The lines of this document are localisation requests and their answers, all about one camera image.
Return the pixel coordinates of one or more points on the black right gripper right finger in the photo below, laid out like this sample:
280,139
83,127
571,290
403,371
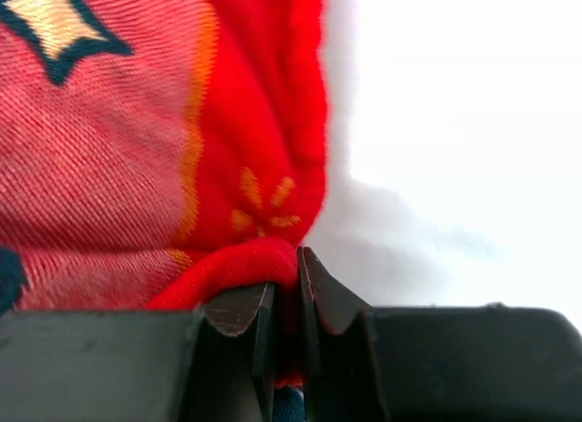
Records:
427,363

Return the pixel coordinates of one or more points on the red patterned pillowcase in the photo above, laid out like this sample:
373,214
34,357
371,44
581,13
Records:
157,153

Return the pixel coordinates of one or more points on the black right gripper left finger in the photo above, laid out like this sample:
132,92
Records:
213,363

